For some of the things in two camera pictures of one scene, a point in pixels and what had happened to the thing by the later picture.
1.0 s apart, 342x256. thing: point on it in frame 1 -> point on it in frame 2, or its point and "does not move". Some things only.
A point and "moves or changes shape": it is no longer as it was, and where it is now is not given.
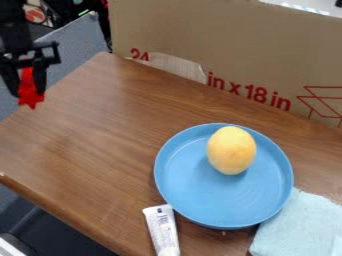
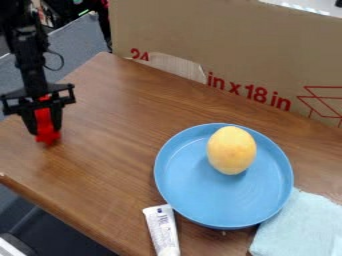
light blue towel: x=305 y=228 does not move
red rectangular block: x=27 y=95 moves or changes shape
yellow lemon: x=231 y=149 does not move
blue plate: x=212 y=200 does not move
